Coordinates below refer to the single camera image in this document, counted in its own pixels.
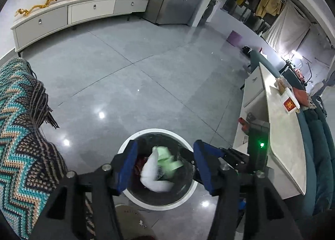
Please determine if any white marble coffee table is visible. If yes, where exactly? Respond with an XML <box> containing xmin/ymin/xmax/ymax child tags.
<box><xmin>233</xmin><ymin>62</ymin><xmax>307</xmax><ymax>200</ymax></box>

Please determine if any beige slipper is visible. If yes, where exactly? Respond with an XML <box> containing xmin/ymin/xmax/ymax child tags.
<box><xmin>115</xmin><ymin>204</ymin><xmax>157</xmax><ymax>240</ymax></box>

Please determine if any purple stool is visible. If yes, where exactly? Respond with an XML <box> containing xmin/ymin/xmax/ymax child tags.
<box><xmin>227</xmin><ymin>31</ymin><xmax>242</xmax><ymax>46</ymax></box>

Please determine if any zigzag knitted blanket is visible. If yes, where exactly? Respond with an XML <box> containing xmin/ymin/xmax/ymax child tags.
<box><xmin>0</xmin><ymin>58</ymin><xmax>95</xmax><ymax>240</ymax></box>

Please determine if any teal sofa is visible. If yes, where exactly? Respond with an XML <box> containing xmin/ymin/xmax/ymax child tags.
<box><xmin>249</xmin><ymin>50</ymin><xmax>335</xmax><ymax>217</ymax></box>

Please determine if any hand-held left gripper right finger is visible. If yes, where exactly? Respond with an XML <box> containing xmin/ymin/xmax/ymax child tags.
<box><xmin>193</xmin><ymin>139</ymin><xmax>304</xmax><ymax>240</ymax></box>

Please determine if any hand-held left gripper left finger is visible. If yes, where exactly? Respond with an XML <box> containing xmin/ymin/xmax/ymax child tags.
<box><xmin>31</xmin><ymin>140</ymin><xmax>139</xmax><ymax>240</ymax></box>

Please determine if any white tv cabinet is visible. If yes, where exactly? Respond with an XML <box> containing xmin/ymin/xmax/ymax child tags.
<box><xmin>10</xmin><ymin>0</ymin><xmax>149</xmax><ymax>53</ymax></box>

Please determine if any red and white box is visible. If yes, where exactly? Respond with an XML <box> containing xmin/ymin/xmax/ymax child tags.
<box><xmin>280</xmin><ymin>90</ymin><xmax>300</xmax><ymax>114</ymax></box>

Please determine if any golden dragon figurine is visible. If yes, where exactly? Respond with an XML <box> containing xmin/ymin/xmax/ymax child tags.
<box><xmin>15</xmin><ymin>0</ymin><xmax>66</xmax><ymax>17</ymax></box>

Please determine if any white hanging sheet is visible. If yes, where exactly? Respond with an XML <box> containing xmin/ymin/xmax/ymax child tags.
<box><xmin>262</xmin><ymin>3</ymin><xmax>311</xmax><ymax>57</ymax></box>

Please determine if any red wrapper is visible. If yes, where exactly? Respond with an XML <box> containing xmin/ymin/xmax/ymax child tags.
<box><xmin>134</xmin><ymin>158</ymin><xmax>147</xmax><ymax>176</ymax></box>

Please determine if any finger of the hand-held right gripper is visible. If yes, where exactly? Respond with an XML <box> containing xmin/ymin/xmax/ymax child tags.
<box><xmin>203</xmin><ymin>143</ymin><xmax>249</xmax><ymax>170</ymax></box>

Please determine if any white and green trash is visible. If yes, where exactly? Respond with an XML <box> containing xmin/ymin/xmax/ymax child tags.
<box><xmin>140</xmin><ymin>150</ymin><xmax>174</xmax><ymax>193</ymax></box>

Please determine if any white round trash bin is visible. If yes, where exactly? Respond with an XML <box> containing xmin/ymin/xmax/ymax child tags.
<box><xmin>116</xmin><ymin>129</ymin><xmax>199</xmax><ymax>211</ymax></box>

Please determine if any orange cushion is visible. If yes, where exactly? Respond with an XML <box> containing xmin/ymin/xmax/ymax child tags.
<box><xmin>292</xmin><ymin>87</ymin><xmax>312</xmax><ymax>107</ymax></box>

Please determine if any brown snack bag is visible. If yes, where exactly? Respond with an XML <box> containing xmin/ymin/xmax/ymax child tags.
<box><xmin>275</xmin><ymin>76</ymin><xmax>287</xmax><ymax>94</ymax></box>

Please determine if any green crumpled paper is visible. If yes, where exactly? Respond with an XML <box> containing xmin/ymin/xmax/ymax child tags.
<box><xmin>152</xmin><ymin>146</ymin><xmax>184</xmax><ymax>175</ymax></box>

